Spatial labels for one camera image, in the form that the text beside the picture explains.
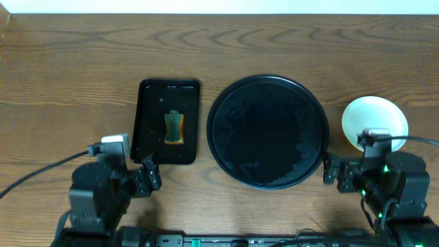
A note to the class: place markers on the black rectangular tray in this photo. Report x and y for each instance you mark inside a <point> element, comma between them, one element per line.
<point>157,97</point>

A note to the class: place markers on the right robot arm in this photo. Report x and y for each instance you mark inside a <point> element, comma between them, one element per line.
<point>394,186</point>

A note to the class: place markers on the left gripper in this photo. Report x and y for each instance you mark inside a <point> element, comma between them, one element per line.
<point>149,180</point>

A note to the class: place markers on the black round tray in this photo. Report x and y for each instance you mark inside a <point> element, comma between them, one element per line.
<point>267,132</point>

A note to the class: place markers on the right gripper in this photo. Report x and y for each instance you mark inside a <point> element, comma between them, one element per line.
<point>333,168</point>

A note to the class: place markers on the orange green scrub sponge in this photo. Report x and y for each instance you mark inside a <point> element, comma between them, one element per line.
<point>174,122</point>

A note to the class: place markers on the light blue plate top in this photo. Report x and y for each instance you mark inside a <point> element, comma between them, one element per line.
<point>374,113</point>

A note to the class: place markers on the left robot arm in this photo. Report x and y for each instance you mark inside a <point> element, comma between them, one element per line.
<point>100,195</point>

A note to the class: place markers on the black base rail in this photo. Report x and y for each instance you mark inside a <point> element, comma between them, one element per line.
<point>304,240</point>

